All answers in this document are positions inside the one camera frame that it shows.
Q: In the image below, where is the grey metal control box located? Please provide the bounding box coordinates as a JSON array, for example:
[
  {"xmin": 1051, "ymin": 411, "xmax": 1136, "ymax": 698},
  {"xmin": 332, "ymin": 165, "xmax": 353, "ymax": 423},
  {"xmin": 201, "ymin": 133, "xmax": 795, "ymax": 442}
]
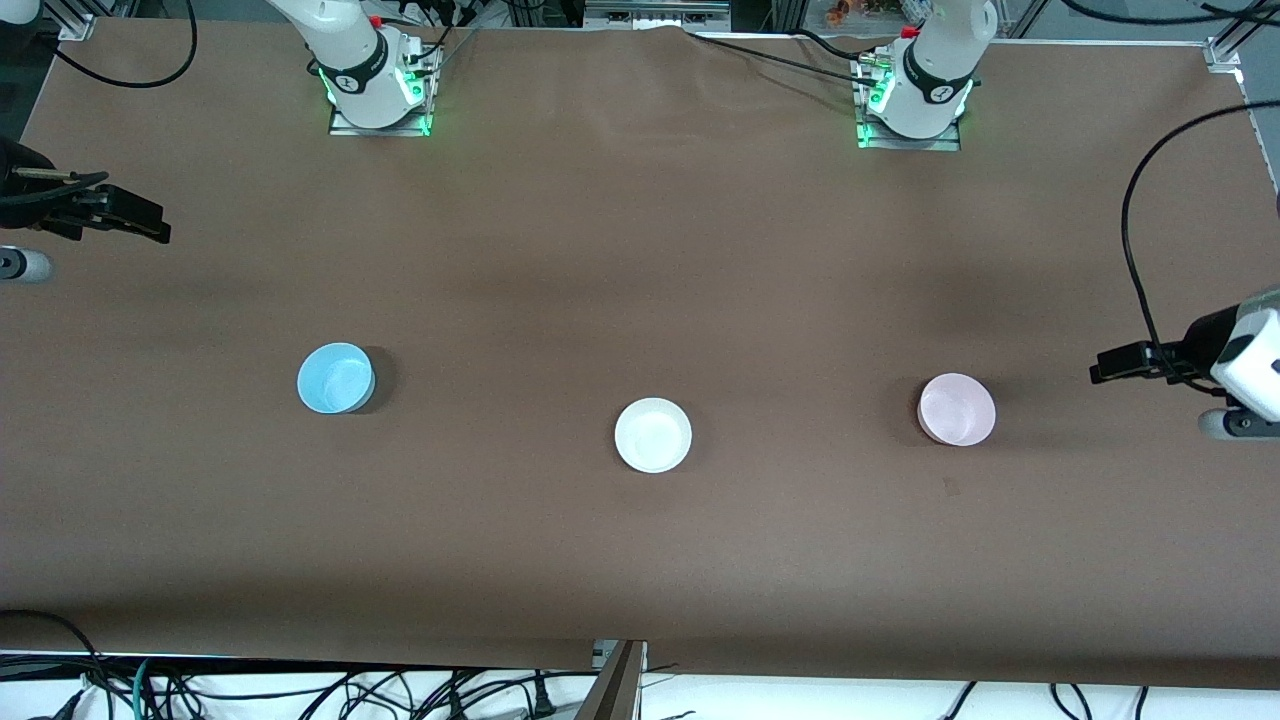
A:
[{"xmin": 585, "ymin": 0, "xmax": 731, "ymax": 31}]

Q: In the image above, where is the blue bowl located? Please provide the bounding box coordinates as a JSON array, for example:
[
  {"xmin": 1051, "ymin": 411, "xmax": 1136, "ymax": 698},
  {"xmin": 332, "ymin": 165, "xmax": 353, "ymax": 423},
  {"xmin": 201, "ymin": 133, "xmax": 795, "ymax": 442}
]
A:
[{"xmin": 297, "ymin": 342, "xmax": 377, "ymax": 415}]

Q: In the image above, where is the aluminium table frame post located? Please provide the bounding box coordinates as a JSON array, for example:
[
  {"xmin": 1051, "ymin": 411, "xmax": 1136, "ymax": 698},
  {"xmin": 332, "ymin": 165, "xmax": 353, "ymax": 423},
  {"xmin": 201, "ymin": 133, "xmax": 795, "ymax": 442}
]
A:
[{"xmin": 575, "ymin": 640, "xmax": 649, "ymax": 720}]

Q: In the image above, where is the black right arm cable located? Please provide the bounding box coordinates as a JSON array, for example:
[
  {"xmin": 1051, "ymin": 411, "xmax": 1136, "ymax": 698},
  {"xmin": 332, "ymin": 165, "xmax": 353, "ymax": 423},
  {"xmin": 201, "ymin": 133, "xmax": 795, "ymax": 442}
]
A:
[{"xmin": 40, "ymin": 0, "xmax": 198, "ymax": 90}]

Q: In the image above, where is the black right base cable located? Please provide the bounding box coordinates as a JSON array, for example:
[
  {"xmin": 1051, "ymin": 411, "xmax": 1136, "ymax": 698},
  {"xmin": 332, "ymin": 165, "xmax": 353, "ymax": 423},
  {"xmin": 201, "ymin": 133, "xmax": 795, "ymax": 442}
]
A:
[{"xmin": 380, "ymin": 0, "xmax": 476, "ymax": 76}]

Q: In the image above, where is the pink bowl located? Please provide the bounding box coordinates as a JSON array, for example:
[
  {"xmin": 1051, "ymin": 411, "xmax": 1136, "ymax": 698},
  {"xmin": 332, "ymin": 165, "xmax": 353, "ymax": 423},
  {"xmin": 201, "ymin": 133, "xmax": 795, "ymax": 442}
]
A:
[{"xmin": 918, "ymin": 372, "xmax": 998, "ymax": 447}]

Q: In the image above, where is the aluminium frame corner profile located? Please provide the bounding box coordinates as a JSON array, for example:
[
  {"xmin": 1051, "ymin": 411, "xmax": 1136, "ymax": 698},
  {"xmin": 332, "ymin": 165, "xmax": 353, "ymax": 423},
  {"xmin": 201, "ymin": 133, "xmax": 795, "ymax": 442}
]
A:
[
  {"xmin": 40, "ymin": 0, "xmax": 96, "ymax": 41},
  {"xmin": 1205, "ymin": 0, "xmax": 1280, "ymax": 73}
]

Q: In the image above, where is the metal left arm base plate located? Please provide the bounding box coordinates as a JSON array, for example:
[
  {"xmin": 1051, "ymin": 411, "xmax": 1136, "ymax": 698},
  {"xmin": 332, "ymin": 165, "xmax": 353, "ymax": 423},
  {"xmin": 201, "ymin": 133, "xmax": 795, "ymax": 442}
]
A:
[{"xmin": 855, "ymin": 55, "xmax": 963, "ymax": 153}]

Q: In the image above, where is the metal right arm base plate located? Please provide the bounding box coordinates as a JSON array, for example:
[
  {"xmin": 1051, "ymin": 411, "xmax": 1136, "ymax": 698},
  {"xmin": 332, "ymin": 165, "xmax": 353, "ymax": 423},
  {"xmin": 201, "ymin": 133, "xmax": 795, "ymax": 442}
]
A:
[{"xmin": 328, "ymin": 45, "xmax": 433, "ymax": 137}]

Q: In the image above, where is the brown table cover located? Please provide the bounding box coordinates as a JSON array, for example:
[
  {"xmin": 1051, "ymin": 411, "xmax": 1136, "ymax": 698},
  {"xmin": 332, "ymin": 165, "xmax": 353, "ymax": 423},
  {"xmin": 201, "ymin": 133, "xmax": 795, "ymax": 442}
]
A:
[{"xmin": 0, "ymin": 18, "xmax": 1280, "ymax": 691}]

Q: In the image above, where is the black base cable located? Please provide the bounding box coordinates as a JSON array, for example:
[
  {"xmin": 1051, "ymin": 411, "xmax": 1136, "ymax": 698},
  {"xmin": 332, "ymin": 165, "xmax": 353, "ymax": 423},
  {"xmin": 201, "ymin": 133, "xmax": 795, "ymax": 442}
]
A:
[
  {"xmin": 685, "ymin": 28, "xmax": 891, "ymax": 86},
  {"xmin": 380, "ymin": 0, "xmax": 476, "ymax": 76}
]

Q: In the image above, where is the black left base cable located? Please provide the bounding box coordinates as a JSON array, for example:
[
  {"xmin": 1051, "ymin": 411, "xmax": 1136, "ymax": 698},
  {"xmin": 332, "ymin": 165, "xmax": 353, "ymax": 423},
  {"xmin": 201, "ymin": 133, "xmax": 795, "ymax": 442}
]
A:
[{"xmin": 685, "ymin": 28, "xmax": 891, "ymax": 86}]

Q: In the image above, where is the black looped floor cable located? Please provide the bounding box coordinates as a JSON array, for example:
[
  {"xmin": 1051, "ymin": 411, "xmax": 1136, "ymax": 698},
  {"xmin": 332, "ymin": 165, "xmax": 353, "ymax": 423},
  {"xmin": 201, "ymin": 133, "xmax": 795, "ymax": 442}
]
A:
[{"xmin": 0, "ymin": 608, "xmax": 106, "ymax": 720}]

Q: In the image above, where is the white bowl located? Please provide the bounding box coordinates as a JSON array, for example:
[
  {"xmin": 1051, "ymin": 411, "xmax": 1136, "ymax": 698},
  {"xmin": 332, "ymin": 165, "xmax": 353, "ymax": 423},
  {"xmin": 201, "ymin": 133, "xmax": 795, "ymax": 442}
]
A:
[{"xmin": 614, "ymin": 397, "xmax": 693, "ymax": 474}]

